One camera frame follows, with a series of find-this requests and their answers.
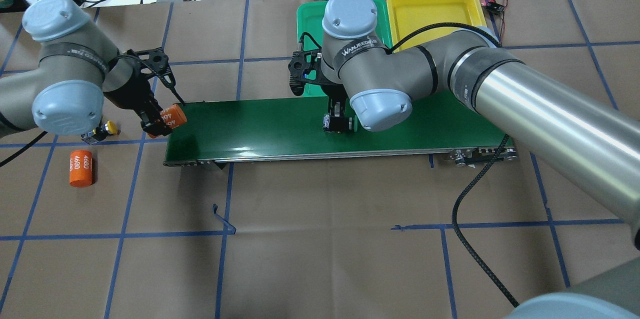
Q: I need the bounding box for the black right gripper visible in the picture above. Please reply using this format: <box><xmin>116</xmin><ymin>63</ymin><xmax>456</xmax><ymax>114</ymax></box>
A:
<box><xmin>287</xmin><ymin>41</ymin><xmax>348</xmax><ymax>118</ymax></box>

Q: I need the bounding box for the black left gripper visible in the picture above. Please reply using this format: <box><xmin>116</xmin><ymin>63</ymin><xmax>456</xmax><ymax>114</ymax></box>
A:
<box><xmin>102</xmin><ymin>47</ymin><xmax>175</xmax><ymax>132</ymax></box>

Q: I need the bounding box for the orange cylinder with 4680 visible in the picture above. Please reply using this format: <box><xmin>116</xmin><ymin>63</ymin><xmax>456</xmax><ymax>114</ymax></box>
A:
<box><xmin>145</xmin><ymin>104</ymin><xmax>188</xmax><ymax>138</ymax></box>

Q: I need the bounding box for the yellow push button switch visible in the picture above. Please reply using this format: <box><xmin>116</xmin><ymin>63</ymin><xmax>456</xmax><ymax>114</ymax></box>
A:
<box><xmin>81</xmin><ymin>120</ymin><xmax>120</xmax><ymax>145</ymax></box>

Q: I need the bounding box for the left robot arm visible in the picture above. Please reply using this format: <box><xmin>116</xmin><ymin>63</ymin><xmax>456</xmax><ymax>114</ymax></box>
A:
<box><xmin>0</xmin><ymin>0</ymin><xmax>177</xmax><ymax>137</ymax></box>

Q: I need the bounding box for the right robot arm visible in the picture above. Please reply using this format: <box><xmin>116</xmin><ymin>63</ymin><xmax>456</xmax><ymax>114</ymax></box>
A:
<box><xmin>288</xmin><ymin>0</ymin><xmax>640</xmax><ymax>319</ymax></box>

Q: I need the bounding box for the green plastic tray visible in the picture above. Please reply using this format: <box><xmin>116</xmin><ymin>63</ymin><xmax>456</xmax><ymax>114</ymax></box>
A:
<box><xmin>295</xmin><ymin>0</ymin><xmax>393</xmax><ymax>97</ymax></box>

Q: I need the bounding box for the green conveyor belt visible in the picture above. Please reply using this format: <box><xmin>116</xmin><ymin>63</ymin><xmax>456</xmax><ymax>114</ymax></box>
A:
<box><xmin>163</xmin><ymin>92</ymin><xmax>505</xmax><ymax>167</ymax></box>

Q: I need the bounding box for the yellow plastic tray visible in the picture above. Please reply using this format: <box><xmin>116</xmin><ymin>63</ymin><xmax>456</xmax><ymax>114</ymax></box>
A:
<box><xmin>386</xmin><ymin>0</ymin><xmax>487</xmax><ymax>44</ymax></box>

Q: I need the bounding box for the black braided cable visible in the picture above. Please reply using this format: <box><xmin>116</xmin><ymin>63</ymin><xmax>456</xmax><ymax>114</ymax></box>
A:
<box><xmin>451</xmin><ymin>134</ymin><xmax>521</xmax><ymax>308</ymax></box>

